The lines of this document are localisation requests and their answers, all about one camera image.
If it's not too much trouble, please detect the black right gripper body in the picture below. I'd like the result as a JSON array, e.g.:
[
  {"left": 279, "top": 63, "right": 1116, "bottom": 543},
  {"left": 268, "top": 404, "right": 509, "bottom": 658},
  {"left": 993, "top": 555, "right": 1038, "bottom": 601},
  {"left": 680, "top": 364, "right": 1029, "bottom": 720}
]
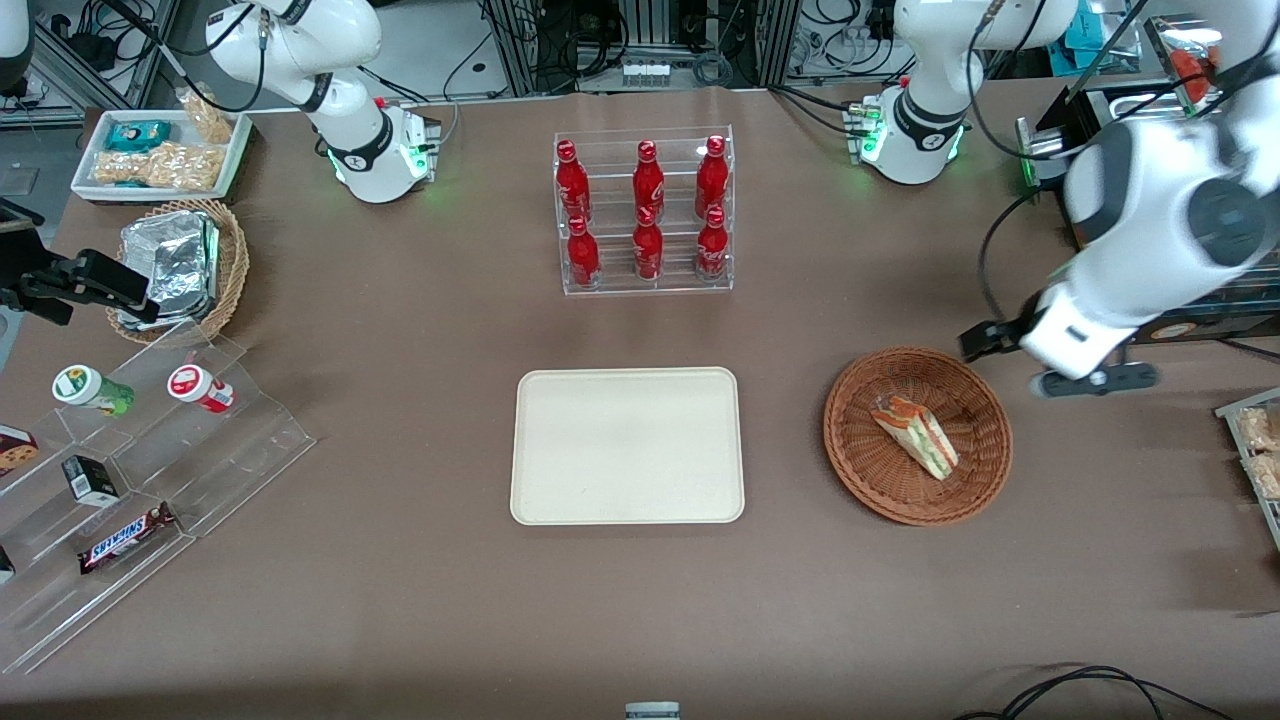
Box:
[{"left": 0, "top": 262, "right": 76, "bottom": 327}]

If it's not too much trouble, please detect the triangle sandwich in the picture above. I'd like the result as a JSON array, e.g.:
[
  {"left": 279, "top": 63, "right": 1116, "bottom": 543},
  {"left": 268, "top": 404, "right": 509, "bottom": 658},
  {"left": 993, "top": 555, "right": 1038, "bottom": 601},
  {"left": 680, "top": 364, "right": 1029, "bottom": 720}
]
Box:
[{"left": 868, "top": 393, "right": 961, "bottom": 482}]

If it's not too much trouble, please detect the white snack tray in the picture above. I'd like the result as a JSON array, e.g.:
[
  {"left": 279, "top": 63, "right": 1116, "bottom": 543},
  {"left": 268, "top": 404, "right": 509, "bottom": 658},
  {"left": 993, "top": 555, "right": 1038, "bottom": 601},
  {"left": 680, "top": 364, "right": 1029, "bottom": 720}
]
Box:
[{"left": 70, "top": 108, "right": 254, "bottom": 205}]

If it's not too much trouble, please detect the light wicker basket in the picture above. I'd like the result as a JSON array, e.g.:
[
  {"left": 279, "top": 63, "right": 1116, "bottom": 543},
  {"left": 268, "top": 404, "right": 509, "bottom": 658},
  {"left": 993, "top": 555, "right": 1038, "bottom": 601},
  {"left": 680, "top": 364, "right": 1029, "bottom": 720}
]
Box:
[{"left": 104, "top": 198, "right": 251, "bottom": 349}]

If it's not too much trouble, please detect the brown wicker basket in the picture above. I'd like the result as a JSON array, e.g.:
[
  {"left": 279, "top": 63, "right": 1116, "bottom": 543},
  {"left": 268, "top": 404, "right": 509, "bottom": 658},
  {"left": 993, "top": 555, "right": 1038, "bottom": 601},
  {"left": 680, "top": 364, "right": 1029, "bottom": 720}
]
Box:
[{"left": 823, "top": 347, "right": 1014, "bottom": 527}]

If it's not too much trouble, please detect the white tray with snacks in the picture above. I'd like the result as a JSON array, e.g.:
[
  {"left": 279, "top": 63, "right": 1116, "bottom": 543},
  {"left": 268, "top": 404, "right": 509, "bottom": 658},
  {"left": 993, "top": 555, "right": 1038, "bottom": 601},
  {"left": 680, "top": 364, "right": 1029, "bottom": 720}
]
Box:
[{"left": 1214, "top": 387, "right": 1280, "bottom": 553}]

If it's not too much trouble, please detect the cream plastic tray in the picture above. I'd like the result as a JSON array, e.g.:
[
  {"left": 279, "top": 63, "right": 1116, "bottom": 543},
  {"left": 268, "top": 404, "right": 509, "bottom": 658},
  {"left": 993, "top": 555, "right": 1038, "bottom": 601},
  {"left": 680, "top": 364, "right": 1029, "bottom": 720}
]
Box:
[{"left": 510, "top": 367, "right": 746, "bottom": 526}]

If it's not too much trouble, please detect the silver foil pack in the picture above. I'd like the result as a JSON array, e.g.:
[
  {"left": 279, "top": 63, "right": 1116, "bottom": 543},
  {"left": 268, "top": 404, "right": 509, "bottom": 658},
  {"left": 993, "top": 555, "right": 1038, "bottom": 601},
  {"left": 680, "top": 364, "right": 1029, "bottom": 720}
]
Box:
[
  {"left": 119, "top": 210, "right": 221, "bottom": 304},
  {"left": 116, "top": 290, "right": 215, "bottom": 333}
]

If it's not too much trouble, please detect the green lidded cup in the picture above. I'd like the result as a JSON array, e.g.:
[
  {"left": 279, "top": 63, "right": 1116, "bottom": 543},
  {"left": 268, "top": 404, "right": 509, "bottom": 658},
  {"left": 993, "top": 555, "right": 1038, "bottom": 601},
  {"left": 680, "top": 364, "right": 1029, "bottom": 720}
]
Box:
[{"left": 52, "top": 364, "right": 136, "bottom": 418}]

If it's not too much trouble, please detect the large clear nut bag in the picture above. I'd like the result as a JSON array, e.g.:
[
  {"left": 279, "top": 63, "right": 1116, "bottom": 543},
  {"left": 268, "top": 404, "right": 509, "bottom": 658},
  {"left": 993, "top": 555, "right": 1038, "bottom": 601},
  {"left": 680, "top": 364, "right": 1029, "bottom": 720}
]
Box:
[{"left": 92, "top": 140, "right": 228, "bottom": 192}]

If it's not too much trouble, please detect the red lidded cup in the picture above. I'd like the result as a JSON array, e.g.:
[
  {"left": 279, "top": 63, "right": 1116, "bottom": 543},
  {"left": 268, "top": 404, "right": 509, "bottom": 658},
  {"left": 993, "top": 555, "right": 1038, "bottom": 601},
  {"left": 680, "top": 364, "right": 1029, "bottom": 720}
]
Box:
[{"left": 166, "top": 363, "right": 237, "bottom": 415}]

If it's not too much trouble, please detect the teal snack packet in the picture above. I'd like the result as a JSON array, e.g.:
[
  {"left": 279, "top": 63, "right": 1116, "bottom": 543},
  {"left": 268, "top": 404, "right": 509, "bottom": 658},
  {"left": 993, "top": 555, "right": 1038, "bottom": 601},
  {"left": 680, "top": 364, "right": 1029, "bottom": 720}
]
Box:
[{"left": 104, "top": 119, "right": 174, "bottom": 154}]

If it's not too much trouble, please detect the brown cookie box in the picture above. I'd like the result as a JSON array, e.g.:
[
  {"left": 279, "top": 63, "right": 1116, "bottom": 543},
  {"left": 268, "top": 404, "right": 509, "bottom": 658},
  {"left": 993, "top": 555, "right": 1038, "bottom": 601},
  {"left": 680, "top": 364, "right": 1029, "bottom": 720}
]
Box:
[{"left": 0, "top": 424, "right": 40, "bottom": 479}]

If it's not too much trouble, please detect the small clear nut bag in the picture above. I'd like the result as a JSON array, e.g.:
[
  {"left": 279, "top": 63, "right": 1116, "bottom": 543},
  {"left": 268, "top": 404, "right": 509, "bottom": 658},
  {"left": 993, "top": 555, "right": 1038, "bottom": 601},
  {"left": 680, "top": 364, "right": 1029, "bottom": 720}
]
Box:
[{"left": 177, "top": 87, "right": 237, "bottom": 147}]

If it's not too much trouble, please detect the small black box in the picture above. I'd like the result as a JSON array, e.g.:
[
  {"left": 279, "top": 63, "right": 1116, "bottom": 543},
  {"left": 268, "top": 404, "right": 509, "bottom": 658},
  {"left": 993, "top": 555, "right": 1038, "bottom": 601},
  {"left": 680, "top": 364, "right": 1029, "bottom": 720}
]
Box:
[{"left": 61, "top": 454, "right": 122, "bottom": 507}]

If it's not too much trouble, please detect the clear snack pack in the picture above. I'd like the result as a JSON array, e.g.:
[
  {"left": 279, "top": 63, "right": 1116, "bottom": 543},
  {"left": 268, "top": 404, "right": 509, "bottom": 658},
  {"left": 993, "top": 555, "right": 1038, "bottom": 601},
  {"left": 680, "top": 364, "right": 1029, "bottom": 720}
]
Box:
[
  {"left": 1236, "top": 404, "right": 1280, "bottom": 453},
  {"left": 1243, "top": 452, "right": 1280, "bottom": 502}
]

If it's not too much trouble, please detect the clear acrylic step display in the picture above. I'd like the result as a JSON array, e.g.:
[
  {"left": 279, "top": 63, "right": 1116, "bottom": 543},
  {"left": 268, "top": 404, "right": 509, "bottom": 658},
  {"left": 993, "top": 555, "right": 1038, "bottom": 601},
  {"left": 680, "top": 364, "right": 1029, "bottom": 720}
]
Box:
[{"left": 0, "top": 330, "right": 318, "bottom": 677}]

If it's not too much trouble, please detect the Snickers chocolate bar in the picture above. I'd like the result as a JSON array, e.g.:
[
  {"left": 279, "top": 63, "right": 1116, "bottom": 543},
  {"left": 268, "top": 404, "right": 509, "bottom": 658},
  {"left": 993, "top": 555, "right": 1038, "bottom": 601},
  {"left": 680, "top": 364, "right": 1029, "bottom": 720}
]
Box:
[{"left": 77, "top": 501, "right": 179, "bottom": 576}]

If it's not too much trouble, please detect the red cola bottle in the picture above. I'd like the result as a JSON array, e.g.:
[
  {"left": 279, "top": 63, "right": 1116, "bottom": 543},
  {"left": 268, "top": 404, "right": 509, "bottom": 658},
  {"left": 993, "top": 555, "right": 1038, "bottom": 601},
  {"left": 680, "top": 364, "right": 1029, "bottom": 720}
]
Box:
[
  {"left": 695, "top": 205, "right": 730, "bottom": 282},
  {"left": 632, "top": 207, "right": 665, "bottom": 282},
  {"left": 555, "top": 140, "right": 592, "bottom": 225},
  {"left": 566, "top": 215, "right": 602, "bottom": 290},
  {"left": 694, "top": 135, "right": 730, "bottom": 215},
  {"left": 632, "top": 140, "right": 667, "bottom": 215}
]

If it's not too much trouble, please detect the red snack bag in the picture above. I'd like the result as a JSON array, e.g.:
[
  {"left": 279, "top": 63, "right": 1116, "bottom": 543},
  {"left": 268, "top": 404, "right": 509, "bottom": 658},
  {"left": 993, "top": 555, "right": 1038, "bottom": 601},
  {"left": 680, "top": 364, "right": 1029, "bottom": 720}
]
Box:
[{"left": 1143, "top": 14, "right": 1228, "bottom": 109}]

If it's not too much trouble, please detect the teal box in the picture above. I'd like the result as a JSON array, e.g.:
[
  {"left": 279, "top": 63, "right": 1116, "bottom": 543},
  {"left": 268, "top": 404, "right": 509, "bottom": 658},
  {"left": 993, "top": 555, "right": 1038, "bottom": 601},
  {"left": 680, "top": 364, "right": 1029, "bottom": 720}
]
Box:
[{"left": 1063, "top": 0, "right": 1133, "bottom": 53}]

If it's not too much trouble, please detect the clear acrylic bottle rack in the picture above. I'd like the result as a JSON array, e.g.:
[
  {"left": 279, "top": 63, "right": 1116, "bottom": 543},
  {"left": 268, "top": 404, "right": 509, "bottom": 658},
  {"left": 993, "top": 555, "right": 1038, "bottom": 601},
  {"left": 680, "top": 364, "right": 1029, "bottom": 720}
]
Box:
[{"left": 553, "top": 126, "right": 736, "bottom": 297}]

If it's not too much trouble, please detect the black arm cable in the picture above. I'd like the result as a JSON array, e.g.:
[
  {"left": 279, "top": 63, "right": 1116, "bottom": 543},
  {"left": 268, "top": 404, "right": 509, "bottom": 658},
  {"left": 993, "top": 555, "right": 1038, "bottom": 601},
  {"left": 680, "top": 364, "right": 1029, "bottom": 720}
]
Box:
[{"left": 977, "top": 188, "right": 1044, "bottom": 323}]

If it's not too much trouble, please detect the black floor cable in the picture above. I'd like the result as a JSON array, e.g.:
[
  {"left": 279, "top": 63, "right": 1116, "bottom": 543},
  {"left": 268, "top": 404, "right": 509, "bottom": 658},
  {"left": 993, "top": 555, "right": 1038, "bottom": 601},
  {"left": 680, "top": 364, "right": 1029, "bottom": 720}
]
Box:
[{"left": 952, "top": 664, "right": 1238, "bottom": 720}]

